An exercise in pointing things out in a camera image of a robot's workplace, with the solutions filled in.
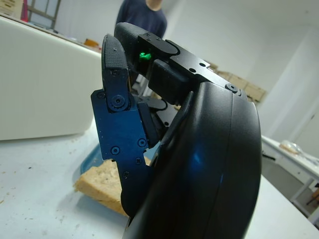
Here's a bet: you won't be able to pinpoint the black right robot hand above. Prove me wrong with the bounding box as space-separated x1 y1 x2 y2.
90 22 263 239

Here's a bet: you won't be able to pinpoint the brown slice of bread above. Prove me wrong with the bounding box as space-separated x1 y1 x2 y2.
73 159 153 217

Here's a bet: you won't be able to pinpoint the blue plastic tray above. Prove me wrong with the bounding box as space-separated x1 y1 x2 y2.
79 143 107 176

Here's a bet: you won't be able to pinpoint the cream white two-slot toaster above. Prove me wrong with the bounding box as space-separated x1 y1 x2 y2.
0 14 103 141

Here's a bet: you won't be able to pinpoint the stacked wooden crates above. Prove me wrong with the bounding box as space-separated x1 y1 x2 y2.
203 61 267 103

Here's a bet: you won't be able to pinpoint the white side table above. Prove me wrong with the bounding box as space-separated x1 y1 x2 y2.
260 135 319 220

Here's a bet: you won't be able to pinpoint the person in dark clothes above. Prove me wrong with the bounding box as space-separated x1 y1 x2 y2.
116 0 168 40

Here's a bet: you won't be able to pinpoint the wooden frame rack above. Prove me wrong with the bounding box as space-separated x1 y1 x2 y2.
0 0 62 33

